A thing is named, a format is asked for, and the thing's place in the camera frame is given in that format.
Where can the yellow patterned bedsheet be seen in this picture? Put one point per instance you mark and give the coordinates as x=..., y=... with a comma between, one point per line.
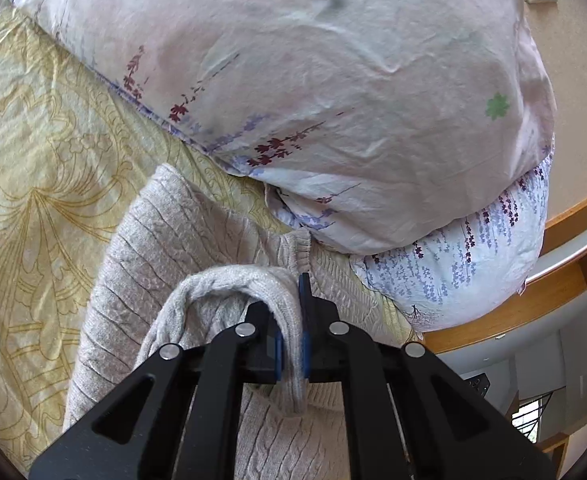
x=48, y=160

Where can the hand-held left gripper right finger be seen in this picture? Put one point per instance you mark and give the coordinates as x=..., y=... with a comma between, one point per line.
x=305, y=350

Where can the wooden headboard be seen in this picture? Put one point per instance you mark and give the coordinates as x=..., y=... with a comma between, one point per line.
x=548, y=300

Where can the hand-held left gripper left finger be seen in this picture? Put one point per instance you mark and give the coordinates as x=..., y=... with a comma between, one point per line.
x=277, y=355

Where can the pale blue floral pillow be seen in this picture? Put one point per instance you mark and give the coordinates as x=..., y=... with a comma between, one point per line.
x=463, y=270

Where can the white pillow with purple sprigs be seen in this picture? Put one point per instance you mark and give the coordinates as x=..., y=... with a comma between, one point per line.
x=298, y=70

